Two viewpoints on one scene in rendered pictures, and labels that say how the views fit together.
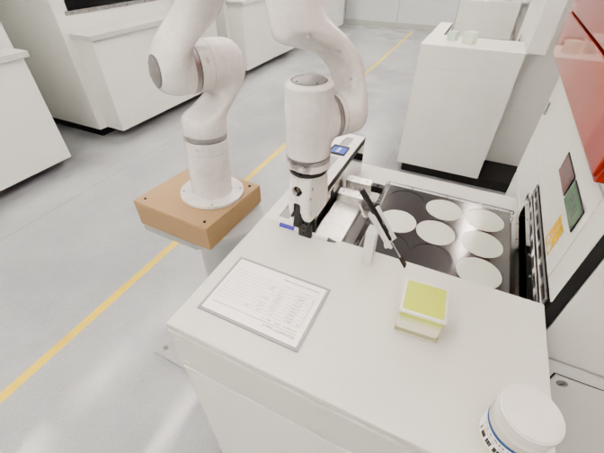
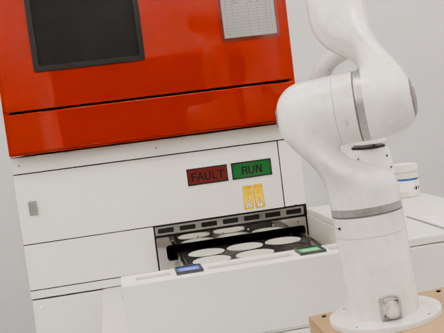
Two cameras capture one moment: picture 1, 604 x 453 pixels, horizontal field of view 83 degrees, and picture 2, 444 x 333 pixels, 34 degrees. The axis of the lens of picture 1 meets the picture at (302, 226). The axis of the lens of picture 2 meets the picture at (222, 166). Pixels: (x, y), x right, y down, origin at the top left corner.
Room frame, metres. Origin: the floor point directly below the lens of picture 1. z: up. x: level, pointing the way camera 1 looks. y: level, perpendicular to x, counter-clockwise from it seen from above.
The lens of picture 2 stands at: (1.76, 1.14, 1.28)
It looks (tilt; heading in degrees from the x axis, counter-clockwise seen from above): 4 degrees down; 236
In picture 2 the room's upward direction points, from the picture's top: 7 degrees counter-clockwise
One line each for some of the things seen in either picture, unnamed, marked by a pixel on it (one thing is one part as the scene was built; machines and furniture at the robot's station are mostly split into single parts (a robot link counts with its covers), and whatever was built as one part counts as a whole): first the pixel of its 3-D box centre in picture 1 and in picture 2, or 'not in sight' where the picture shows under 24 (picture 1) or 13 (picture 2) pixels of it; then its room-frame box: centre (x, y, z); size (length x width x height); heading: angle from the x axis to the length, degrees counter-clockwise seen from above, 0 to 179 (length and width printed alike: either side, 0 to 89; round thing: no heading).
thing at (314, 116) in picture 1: (310, 117); not in sight; (0.58, -0.02, 1.25); 0.09 x 0.08 x 0.13; 119
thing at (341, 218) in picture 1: (341, 218); not in sight; (0.78, -0.12, 0.87); 0.36 x 0.08 x 0.03; 154
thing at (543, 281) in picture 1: (539, 235); (230, 221); (0.60, -0.56, 0.96); 0.44 x 0.01 x 0.02; 154
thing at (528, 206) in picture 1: (525, 253); (233, 242); (0.61, -0.56, 0.89); 0.44 x 0.02 x 0.10; 154
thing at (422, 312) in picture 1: (421, 310); not in sight; (0.36, -0.21, 1.00); 0.07 x 0.07 x 0.07; 68
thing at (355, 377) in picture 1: (355, 335); (407, 239); (0.38, -0.11, 0.89); 0.62 x 0.35 x 0.14; 64
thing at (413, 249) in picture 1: (438, 232); (252, 254); (0.68, -0.36, 0.90); 0.34 x 0.34 x 0.01; 64
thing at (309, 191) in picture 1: (307, 186); (370, 166); (0.58, -0.01, 1.11); 0.10 x 0.07 x 0.11; 154
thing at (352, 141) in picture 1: (322, 189); (256, 293); (0.90, -0.06, 0.89); 0.55 x 0.09 x 0.14; 154
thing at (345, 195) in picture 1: (350, 196); not in sight; (0.85, -0.15, 0.89); 0.08 x 0.03 x 0.03; 64
